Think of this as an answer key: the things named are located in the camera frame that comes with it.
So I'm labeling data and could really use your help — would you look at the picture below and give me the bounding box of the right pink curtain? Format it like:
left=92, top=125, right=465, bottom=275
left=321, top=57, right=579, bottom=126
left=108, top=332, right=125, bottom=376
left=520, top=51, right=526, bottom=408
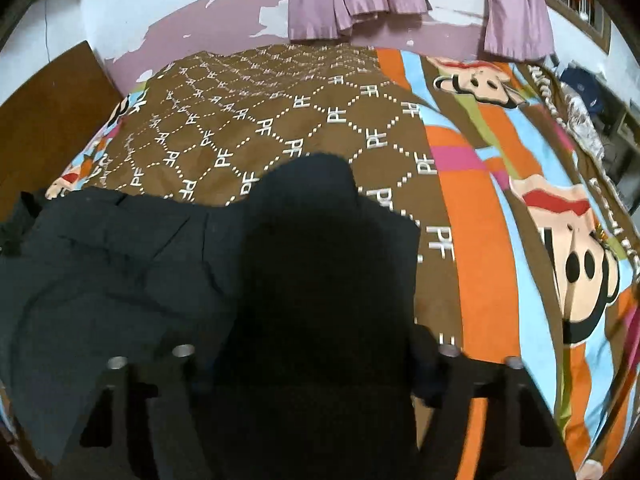
left=484, top=0, right=554, bottom=62

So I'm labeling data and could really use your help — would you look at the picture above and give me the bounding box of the brown patterned cartoon quilt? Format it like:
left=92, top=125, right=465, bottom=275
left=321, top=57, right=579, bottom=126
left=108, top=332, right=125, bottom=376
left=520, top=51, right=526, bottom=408
left=46, top=46, right=639, bottom=479

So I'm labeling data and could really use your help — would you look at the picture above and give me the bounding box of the wooden shelf desk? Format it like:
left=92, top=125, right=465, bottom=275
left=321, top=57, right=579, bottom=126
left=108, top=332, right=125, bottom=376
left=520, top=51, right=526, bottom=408
left=596, top=75, right=639, bottom=214

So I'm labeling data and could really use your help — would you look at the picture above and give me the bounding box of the dark blue cap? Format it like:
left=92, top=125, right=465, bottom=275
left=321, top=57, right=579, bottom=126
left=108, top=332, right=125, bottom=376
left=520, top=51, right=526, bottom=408
left=560, top=66, right=604, bottom=115

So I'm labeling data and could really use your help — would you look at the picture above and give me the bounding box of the brown wooden headboard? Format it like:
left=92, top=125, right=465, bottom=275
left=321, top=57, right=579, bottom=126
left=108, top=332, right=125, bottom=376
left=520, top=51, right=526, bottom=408
left=0, top=41, right=122, bottom=218

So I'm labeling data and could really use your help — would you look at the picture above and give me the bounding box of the dark clothes pile by headboard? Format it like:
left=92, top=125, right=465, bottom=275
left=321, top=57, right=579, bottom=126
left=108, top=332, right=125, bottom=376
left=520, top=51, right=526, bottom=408
left=0, top=191, right=47, bottom=257

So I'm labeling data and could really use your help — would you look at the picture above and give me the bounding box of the black jacket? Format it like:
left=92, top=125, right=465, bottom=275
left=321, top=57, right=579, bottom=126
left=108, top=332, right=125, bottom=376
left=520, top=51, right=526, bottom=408
left=1, top=154, right=419, bottom=479

